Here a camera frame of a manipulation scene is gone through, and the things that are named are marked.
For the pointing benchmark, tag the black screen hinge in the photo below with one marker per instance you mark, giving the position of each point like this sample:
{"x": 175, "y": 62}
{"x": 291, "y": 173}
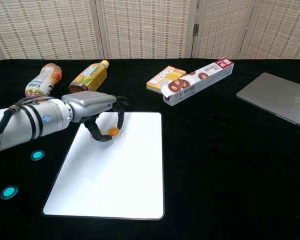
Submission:
{"x": 195, "y": 29}

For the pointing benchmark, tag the black tablecloth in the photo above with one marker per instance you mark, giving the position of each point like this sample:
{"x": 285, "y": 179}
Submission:
{"x": 215, "y": 162}

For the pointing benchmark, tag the peach tea bottle white label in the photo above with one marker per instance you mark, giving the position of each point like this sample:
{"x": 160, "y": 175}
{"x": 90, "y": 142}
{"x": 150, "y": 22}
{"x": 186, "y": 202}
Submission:
{"x": 43, "y": 80}

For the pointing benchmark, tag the yellow tea bottle yellow cap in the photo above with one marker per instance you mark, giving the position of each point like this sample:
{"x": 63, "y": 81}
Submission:
{"x": 90, "y": 77}

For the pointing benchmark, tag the white rectangular board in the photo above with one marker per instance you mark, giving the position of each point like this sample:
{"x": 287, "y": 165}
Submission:
{"x": 115, "y": 175}

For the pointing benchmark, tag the teal disc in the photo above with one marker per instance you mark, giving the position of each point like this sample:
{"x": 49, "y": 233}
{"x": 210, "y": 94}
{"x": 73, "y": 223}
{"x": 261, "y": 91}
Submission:
{"x": 37, "y": 155}
{"x": 9, "y": 192}

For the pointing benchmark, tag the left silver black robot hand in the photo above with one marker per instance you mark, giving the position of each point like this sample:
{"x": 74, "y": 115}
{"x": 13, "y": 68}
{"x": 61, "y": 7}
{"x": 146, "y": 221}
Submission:
{"x": 90, "y": 103}

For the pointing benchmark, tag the yellow cardboard box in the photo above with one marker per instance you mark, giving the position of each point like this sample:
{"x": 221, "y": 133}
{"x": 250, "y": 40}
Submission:
{"x": 165, "y": 77}

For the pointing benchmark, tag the woven folding screen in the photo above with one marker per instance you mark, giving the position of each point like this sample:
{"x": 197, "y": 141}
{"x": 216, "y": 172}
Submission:
{"x": 145, "y": 27}

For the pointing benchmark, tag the long white red box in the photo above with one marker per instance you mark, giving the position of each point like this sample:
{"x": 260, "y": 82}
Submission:
{"x": 197, "y": 81}

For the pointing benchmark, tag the silver closed laptop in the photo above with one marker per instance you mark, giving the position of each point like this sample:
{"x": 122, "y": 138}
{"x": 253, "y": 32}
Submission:
{"x": 277, "y": 97}

